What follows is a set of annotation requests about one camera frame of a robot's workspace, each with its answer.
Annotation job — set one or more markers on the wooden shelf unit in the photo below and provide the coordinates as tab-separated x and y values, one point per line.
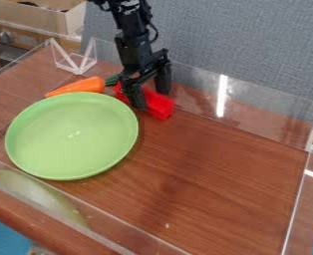
19	39

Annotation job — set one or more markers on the cardboard box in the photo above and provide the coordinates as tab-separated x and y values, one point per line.
59	16

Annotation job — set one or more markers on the red rectangular block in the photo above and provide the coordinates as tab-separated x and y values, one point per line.
160	105

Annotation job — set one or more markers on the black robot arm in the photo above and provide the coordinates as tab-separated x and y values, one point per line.
134	18

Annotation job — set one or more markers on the clear acrylic enclosure wall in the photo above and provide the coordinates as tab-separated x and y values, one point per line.
215	183

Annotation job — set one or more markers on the orange toy carrot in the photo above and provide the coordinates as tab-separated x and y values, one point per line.
92	85

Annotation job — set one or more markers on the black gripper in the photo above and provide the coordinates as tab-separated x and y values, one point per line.
143	65

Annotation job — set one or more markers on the green round plate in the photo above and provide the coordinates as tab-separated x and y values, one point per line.
72	136

